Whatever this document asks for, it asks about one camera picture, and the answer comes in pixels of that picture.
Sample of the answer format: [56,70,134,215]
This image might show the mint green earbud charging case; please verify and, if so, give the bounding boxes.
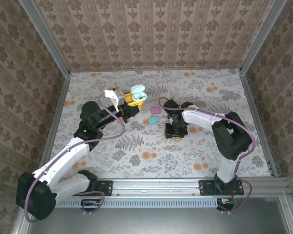
[130,84,148,102]

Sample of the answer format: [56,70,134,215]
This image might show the floral patterned table cover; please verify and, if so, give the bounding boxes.
[47,69,272,178]

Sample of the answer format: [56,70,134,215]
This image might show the grey steel panel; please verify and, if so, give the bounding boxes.
[12,195,293,234]

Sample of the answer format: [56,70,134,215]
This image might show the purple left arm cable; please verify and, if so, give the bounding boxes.
[24,94,126,224]

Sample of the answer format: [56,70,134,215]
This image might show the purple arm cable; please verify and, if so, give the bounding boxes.
[157,97,257,215]
[24,94,126,224]

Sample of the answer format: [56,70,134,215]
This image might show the thin aluminium wall rail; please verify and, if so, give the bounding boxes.
[70,67,242,73]

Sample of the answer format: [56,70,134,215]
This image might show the aluminium frame rail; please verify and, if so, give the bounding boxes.
[239,70,279,178]
[39,73,71,171]

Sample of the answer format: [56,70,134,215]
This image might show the wide aluminium base rail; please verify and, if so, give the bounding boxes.
[26,177,292,197]

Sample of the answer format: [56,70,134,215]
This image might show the grey slotted cable duct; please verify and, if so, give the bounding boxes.
[35,196,222,208]

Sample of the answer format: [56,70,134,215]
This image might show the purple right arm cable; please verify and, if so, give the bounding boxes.
[157,97,257,215]

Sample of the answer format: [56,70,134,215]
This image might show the black connector with wires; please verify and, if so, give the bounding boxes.
[216,198,235,212]
[81,198,101,207]

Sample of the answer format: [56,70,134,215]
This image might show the aluminium frame post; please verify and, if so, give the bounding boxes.
[239,0,288,75]
[19,0,71,78]

